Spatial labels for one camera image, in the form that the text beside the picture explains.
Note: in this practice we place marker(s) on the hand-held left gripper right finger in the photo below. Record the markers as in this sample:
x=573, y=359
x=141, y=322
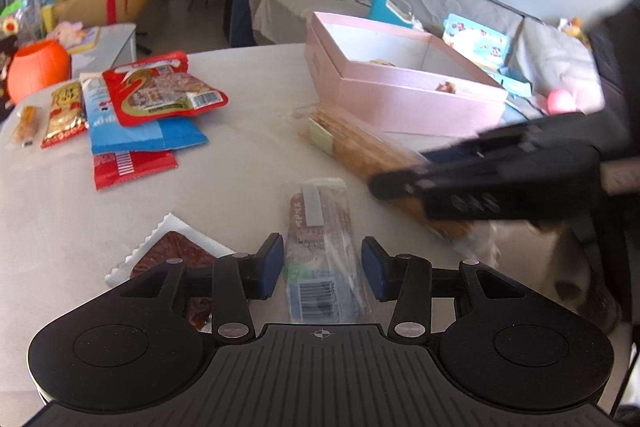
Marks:
x=375, y=272

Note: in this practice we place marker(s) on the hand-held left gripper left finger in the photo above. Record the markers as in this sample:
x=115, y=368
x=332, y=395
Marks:
x=269, y=267

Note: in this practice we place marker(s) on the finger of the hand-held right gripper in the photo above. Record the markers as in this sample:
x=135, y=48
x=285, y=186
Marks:
x=400, y=186
x=475, y=146

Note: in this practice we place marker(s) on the clear brown snack bar packet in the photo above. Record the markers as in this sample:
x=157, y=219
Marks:
x=320, y=252

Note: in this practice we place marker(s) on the clear cracker packet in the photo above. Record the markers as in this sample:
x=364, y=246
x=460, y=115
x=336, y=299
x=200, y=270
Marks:
x=350, y=147

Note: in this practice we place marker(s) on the pink cardboard box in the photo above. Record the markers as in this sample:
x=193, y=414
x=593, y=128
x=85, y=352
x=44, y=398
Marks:
x=400, y=102

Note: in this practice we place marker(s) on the white jerky packet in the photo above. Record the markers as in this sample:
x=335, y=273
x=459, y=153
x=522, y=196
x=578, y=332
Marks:
x=170, y=247

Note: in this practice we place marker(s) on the red striped snack packet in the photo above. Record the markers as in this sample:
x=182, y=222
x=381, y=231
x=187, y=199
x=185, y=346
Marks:
x=130, y=167

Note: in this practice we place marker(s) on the blue white snack packet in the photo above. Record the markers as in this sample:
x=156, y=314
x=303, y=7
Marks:
x=150, y=137

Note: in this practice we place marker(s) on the red picture snack packet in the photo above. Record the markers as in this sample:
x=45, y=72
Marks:
x=160, y=92

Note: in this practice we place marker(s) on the small gold red snack packet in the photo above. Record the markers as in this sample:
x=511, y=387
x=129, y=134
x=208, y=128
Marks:
x=64, y=112

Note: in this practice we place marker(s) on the small orange stick snack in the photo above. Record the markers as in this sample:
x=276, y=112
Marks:
x=26, y=127

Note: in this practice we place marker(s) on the light blue open carton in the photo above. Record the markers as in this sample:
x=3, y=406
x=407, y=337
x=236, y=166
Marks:
x=515, y=82

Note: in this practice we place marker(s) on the pink ball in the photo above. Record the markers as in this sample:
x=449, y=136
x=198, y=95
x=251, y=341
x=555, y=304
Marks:
x=561, y=102

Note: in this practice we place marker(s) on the white brown furry object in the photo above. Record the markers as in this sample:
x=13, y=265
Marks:
x=525, y=252

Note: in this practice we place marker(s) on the cartoon printed blue box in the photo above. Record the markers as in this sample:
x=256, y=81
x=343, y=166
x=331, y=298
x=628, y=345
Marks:
x=475, y=42

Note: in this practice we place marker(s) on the beige tablecloth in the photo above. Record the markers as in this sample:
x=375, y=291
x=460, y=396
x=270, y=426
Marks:
x=240, y=167

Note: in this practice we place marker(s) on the teal toy dispenser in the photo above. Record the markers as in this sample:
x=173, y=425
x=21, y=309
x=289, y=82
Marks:
x=382, y=7

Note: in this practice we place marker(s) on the white low table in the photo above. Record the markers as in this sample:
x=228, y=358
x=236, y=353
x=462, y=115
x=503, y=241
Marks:
x=117, y=47

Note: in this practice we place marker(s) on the yellow blue notebook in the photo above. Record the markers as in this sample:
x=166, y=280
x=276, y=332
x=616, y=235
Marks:
x=90, y=39

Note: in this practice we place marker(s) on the orange pumpkin bucket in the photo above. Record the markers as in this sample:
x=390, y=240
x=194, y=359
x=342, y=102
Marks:
x=37, y=72

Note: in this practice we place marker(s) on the pink plush toy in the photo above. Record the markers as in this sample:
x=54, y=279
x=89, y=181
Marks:
x=67, y=32

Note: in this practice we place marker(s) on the pile of colourful toys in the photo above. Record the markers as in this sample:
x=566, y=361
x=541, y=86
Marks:
x=25, y=2

